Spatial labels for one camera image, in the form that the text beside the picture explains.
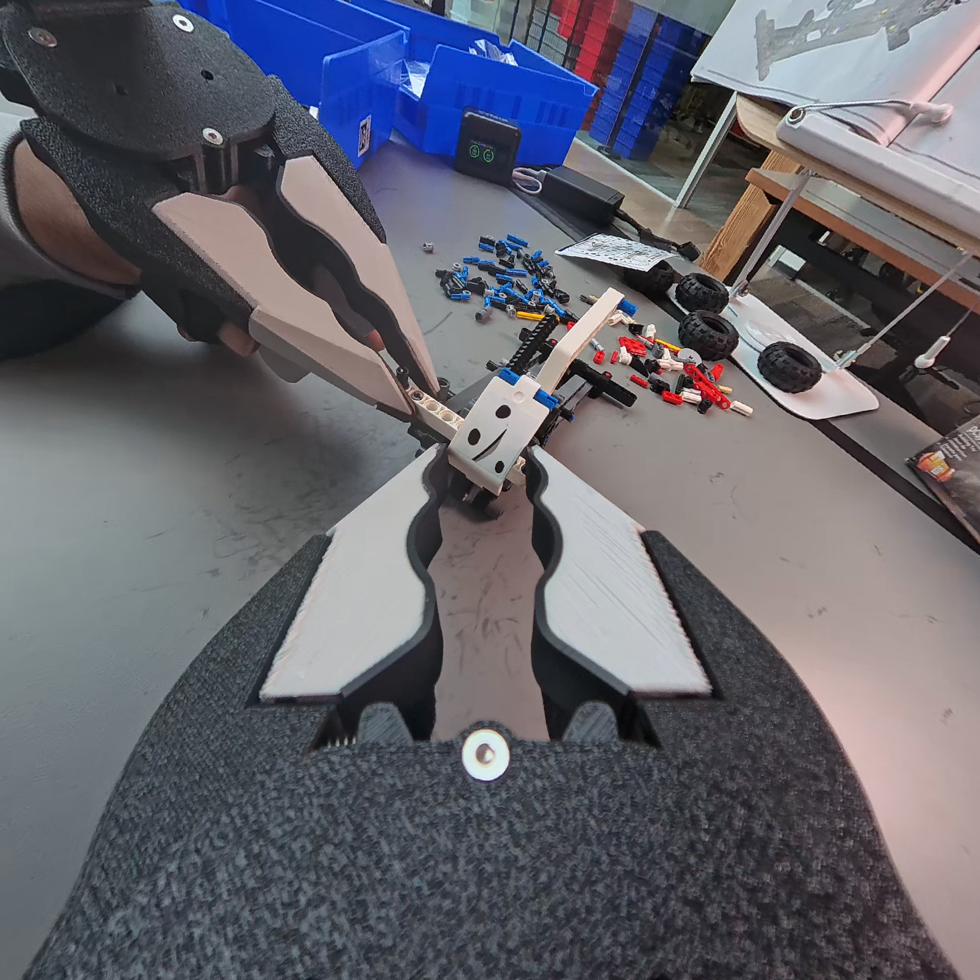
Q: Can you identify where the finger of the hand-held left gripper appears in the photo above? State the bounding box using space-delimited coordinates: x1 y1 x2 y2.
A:
152 190 418 424
274 154 443 397

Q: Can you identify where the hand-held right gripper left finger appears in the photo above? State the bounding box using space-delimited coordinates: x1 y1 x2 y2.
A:
259 446 449 704

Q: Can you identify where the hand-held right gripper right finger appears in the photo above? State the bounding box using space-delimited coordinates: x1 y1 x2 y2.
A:
527 446 715 699

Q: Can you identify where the white spotted toy panel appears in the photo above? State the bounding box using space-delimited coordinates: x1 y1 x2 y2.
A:
446 366 554 496

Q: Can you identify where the grey black toy chassis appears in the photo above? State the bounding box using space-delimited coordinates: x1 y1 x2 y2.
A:
402 285 643 508

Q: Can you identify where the instruction booklet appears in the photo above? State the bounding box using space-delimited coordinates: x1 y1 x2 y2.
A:
691 0 980 146

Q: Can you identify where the person's left forearm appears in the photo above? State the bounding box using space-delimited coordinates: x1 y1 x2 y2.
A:
0 122 35 296

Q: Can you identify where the grey desk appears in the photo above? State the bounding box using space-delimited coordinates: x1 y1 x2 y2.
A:
0 141 980 980

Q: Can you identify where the person's left hand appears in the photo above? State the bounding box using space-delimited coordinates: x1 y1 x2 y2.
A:
0 138 263 361

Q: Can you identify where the blue bin with square tag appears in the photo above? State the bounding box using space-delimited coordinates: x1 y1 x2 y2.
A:
180 0 409 171

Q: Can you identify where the black power bank green display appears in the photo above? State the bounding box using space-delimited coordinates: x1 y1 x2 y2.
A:
452 108 525 185

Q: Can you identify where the clear plastic bag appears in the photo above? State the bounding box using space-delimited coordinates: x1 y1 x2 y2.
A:
398 40 525 101

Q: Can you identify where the pile of blue black pins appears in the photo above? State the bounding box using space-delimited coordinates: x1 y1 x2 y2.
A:
435 232 577 324

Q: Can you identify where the black oval pad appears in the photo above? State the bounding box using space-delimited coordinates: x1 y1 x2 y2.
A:
0 282 117 362

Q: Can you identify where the black power adapter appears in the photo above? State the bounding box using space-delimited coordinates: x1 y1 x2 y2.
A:
538 165 626 225

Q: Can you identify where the blue plastic bin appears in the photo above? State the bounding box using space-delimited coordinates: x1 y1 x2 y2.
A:
348 0 600 171

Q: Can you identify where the pile of red white pieces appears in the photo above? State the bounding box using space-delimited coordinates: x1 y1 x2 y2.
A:
591 324 756 420

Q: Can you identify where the sticker sheet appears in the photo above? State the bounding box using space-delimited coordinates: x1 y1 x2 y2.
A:
553 232 676 271

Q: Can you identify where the black toy tire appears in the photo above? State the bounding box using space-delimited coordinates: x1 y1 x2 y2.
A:
674 270 730 315
677 308 741 361
622 259 680 301
756 340 825 395

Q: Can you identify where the white booklet stand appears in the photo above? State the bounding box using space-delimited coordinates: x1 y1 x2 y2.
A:
723 100 980 422

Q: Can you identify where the stack of red blue crates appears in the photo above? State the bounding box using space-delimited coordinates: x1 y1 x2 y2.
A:
528 0 717 163

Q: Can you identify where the toy truck box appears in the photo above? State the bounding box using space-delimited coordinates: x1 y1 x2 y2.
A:
905 417 980 543

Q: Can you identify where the wooden side table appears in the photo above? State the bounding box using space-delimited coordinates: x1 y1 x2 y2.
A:
700 92 980 307

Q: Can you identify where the black adapter cable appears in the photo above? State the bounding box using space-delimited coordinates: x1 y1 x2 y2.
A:
611 205 704 263

